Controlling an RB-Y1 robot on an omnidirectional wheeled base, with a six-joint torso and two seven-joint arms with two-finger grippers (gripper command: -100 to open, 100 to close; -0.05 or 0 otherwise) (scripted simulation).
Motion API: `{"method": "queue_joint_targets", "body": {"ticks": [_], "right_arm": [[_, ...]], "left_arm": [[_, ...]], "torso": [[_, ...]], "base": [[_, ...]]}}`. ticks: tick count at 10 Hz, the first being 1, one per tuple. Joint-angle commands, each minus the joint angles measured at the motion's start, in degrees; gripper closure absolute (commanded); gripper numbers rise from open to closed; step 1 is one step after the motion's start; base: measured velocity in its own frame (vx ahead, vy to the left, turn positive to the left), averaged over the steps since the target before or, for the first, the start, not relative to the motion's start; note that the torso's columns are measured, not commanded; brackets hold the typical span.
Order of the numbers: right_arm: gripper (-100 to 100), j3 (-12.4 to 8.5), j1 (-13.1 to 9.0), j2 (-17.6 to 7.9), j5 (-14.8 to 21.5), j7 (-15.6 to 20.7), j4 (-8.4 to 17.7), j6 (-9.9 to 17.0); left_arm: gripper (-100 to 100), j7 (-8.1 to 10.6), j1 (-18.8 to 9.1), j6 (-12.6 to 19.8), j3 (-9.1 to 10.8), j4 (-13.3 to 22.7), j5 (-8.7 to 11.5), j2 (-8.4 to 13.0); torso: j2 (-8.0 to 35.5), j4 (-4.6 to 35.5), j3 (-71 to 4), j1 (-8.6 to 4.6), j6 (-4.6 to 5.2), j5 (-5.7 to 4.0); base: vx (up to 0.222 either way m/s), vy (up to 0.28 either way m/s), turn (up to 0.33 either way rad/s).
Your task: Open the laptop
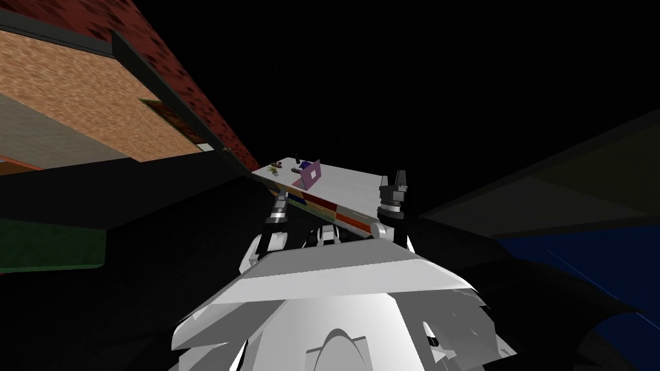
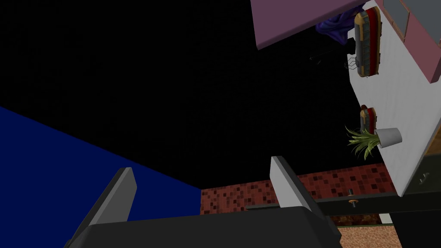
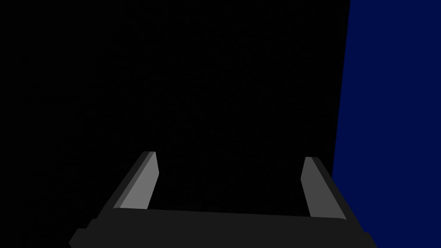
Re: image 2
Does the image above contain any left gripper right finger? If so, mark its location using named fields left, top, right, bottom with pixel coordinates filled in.
left=269, top=155, right=326, bottom=219

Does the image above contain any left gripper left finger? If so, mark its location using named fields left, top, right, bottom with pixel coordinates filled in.
left=81, top=167, right=138, bottom=231

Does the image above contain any black and orange knob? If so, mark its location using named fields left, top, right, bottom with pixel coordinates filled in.
left=347, top=188, right=359, bottom=208

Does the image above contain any dark drawer front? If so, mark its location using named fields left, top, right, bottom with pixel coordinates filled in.
left=246, top=190, right=441, bottom=217

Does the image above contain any small red and yellow toaster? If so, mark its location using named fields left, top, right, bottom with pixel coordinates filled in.
left=360, top=105, right=378, bottom=134

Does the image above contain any green plant in white pot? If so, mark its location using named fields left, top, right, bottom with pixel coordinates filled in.
left=345, top=126, right=403, bottom=161

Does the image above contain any large red and yellow toaster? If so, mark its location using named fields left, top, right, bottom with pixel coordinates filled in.
left=353, top=6, right=382, bottom=78

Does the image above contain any purple cloth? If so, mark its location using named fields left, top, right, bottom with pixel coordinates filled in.
left=315, top=5, right=366, bottom=45

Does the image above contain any pink wall cupboard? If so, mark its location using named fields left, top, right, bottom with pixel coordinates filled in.
left=251, top=0, right=371, bottom=51

